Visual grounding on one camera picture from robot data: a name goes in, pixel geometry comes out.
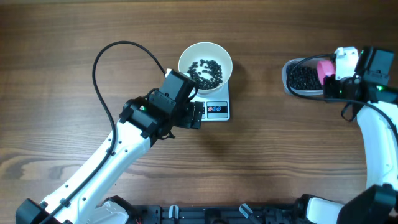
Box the pink scoop blue handle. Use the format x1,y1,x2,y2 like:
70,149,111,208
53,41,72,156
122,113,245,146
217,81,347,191
317,60,335,85

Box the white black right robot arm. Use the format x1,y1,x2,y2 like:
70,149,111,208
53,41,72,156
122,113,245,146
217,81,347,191
304,47,397,223

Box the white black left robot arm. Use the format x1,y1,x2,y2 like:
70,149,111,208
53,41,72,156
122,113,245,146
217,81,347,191
16,69,203,223

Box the black beans in bowl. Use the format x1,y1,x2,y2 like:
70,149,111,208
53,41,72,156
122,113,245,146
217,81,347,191
187,59,223,90

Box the white digital kitchen scale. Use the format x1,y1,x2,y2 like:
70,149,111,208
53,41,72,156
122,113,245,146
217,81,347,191
191,82,230,122

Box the white bowl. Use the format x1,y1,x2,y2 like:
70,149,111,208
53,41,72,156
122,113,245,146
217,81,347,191
178,42,233,95

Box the clear plastic container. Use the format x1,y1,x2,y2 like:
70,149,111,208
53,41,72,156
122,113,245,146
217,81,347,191
282,58,323,96

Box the black left camera cable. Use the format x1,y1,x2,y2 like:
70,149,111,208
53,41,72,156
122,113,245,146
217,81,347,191
39,40,167,224

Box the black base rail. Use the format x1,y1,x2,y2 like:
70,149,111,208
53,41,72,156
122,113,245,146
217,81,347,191
93,194,352,224

